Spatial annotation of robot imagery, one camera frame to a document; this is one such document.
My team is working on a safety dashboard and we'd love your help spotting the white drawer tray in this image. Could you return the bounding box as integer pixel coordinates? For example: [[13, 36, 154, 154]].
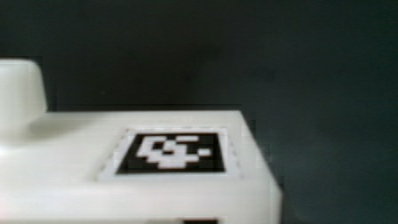
[[0, 59, 283, 224]]

